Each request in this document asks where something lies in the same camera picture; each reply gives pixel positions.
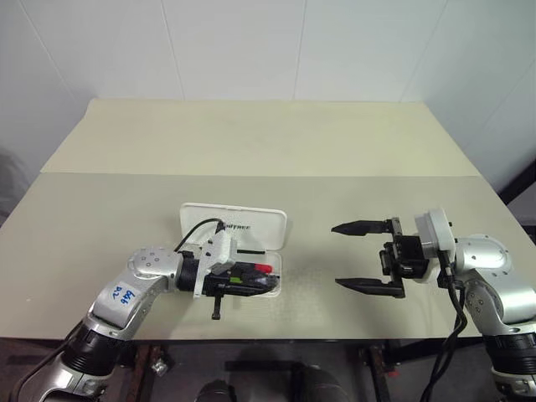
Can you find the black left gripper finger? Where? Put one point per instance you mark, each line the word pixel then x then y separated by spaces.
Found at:
pixel 251 274
pixel 247 291

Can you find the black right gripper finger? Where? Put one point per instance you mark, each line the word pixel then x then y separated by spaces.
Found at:
pixel 368 287
pixel 360 227

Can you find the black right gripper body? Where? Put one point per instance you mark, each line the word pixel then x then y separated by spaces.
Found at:
pixel 408 255

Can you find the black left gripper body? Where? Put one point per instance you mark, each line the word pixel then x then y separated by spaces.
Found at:
pixel 218 285

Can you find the black marker with red cap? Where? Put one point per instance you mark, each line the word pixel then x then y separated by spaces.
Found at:
pixel 264 267

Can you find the green eraser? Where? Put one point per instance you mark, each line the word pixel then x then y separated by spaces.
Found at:
pixel 237 278

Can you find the white plastic pencil case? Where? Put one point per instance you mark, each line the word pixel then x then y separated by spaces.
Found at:
pixel 255 226

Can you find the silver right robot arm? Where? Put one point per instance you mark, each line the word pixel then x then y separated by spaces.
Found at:
pixel 481 255

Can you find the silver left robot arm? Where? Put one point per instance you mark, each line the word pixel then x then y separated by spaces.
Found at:
pixel 146 264

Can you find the thin black pen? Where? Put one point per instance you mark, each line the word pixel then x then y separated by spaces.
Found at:
pixel 251 252

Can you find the black flat bar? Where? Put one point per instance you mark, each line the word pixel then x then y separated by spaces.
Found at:
pixel 268 365

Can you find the silver caster wheel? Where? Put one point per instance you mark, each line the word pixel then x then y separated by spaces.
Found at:
pixel 159 365

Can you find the small dark rounded shape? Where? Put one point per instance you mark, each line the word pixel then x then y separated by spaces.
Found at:
pixel 216 391

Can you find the large dark rounded shape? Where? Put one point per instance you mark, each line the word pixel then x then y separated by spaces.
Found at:
pixel 322 383

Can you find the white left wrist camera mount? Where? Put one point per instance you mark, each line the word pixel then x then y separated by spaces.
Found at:
pixel 220 251

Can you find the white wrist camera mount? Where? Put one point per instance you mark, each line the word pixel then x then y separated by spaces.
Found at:
pixel 435 228
pixel 220 251

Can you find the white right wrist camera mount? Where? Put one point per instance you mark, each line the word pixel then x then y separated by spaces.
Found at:
pixel 435 228

